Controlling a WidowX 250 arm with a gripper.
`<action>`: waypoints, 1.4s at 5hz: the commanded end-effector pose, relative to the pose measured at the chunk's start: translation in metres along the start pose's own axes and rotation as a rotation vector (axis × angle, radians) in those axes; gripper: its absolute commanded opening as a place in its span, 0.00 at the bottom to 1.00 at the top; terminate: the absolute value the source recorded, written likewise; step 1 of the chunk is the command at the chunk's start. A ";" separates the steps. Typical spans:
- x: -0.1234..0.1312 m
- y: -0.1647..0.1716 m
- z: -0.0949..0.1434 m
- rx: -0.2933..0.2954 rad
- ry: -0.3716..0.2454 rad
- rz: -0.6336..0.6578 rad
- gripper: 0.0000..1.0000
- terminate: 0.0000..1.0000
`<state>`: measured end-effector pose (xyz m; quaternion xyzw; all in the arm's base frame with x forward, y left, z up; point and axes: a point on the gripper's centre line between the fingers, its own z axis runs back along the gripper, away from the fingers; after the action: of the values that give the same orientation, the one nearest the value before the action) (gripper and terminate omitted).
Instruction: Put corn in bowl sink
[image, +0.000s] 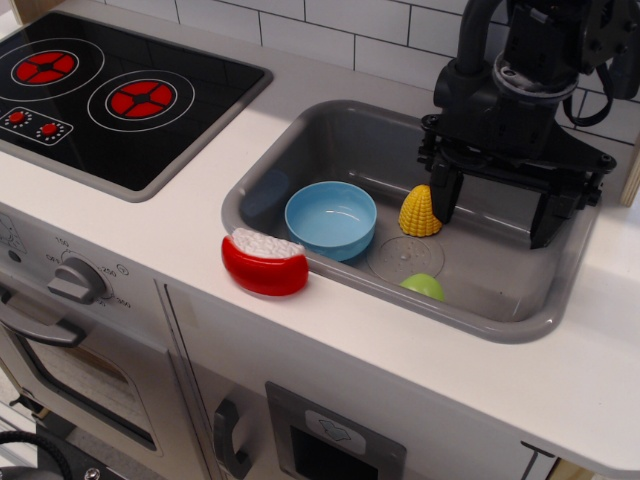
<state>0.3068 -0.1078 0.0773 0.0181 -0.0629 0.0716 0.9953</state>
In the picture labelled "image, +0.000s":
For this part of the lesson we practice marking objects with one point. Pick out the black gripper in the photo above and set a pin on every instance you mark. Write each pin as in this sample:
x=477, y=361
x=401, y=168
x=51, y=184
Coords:
x=512, y=138

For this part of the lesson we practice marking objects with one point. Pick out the yellow toy corn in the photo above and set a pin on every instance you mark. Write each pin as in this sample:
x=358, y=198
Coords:
x=416, y=217

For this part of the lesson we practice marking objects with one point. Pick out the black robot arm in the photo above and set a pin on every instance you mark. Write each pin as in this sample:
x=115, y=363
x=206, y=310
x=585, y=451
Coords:
x=551, y=44

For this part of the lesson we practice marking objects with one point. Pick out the grey plastic sink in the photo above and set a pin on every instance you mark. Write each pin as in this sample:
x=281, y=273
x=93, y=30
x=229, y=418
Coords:
x=495, y=286

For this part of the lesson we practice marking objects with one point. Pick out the blue plastic bowl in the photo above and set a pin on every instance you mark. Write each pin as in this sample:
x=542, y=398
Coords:
x=334, y=219

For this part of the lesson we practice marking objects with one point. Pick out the red bowl of rice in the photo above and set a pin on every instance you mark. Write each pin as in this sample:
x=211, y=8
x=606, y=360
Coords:
x=264, y=264

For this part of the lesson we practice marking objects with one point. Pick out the green toy fruit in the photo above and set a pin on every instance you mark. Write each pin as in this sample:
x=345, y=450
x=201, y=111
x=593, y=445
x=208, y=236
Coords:
x=424, y=284

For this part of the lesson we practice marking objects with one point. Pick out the black toy faucet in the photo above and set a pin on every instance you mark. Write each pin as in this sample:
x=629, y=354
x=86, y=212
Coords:
x=463, y=78

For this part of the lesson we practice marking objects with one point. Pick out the black toy stovetop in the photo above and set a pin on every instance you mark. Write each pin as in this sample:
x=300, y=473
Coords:
x=115, y=110

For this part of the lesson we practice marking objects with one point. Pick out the grey oven knob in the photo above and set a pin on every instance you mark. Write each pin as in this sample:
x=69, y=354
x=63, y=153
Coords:
x=76, y=280

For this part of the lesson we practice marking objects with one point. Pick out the toy oven door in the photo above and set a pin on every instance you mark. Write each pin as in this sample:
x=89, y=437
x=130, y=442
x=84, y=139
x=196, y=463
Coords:
x=115, y=386

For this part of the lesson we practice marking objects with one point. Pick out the grey cabinet door handle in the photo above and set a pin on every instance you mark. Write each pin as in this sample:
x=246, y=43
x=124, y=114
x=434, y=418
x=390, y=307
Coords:
x=235, y=463

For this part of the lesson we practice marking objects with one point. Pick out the grey oven door handle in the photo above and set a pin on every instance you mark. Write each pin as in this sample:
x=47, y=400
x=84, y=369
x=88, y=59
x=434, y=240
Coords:
x=62, y=333

